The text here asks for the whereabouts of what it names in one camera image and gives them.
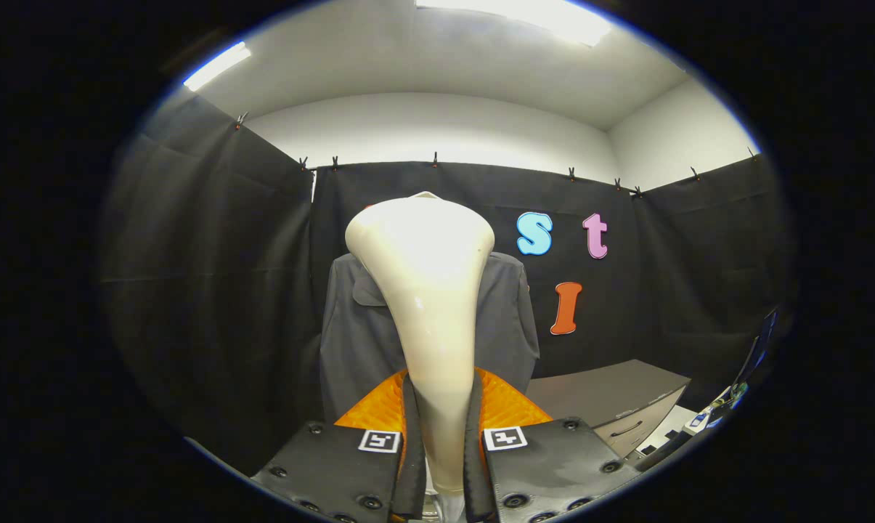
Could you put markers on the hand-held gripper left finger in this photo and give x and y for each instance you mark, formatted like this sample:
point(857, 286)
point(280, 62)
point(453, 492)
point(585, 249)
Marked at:
point(410, 465)

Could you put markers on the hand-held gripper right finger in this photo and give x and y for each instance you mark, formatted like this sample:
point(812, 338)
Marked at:
point(473, 465)

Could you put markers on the grey button shirt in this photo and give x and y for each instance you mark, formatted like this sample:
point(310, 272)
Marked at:
point(361, 341)

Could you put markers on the cream garment hanger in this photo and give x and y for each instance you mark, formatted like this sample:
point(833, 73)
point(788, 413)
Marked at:
point(426, 195)

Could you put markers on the grey cabinet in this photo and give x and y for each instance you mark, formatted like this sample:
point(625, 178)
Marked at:
point(611, 392)

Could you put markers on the white side table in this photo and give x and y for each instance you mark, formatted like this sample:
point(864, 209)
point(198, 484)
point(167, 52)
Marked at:
point(669, 428)

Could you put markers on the small blue labelled item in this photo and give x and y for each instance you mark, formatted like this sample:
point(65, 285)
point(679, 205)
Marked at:
point(720, 407)

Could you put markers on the black backdrop cloth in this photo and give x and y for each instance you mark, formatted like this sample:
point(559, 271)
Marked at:
point(219, 290)

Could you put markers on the long ceiling light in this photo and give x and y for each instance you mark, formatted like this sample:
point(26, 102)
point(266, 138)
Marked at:
point(218, 65)

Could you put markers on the wide ceiling light panel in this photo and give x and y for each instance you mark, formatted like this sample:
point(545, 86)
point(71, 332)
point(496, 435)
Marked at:
point(539, 16)

